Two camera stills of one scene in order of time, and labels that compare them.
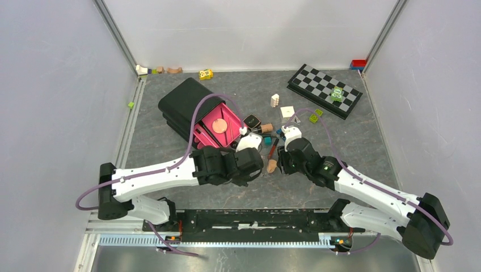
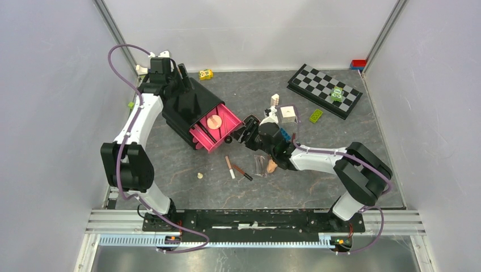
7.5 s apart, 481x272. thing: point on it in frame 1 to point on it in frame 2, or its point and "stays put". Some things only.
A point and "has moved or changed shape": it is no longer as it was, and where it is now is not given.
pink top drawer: (220, 129) has moved or changed shape
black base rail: (253, 225) stays put
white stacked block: (274, 100) stays put
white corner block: (141, 70) stays put
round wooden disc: (219, 126) has moved or changed shape
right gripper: (282, 161) to (241, 134)
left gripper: (241, 180) to (185, 84)
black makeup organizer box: (178, 106) stays put
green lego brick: (313, 118) stays put
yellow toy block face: (206, 74) stays put
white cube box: (286, 113) stays put
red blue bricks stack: (358, 64) stays put
